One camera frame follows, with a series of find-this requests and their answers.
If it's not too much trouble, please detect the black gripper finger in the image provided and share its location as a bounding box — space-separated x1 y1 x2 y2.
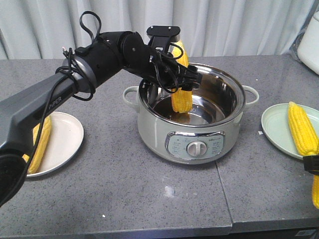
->
303 155 319 174

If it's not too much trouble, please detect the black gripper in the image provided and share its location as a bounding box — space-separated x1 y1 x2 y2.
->
122 32 202 94

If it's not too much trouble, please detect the corn cob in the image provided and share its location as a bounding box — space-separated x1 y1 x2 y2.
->
171 40 192 113
27 115 52 174
288 102 319 156
312 175 319 209

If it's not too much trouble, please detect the light green plate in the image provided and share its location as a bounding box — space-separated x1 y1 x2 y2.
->
261 104 319 160

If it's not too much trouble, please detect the cream white plate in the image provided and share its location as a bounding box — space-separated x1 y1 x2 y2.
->
27 112 84 178

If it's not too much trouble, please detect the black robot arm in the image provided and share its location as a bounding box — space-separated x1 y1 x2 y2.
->
0 31 203 204

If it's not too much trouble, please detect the pale green electric pot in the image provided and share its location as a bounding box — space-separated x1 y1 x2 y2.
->
123 63 259 164

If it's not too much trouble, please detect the white rice cooker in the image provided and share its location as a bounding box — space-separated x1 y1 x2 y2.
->
297 11 319 74

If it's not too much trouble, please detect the grey curtain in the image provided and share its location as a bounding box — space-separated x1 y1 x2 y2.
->
0 0 319 59

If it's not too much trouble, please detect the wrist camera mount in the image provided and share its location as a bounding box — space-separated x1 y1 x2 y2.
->
147 25 180 53

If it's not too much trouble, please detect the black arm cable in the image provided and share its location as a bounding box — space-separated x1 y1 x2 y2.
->
0 10 103 205

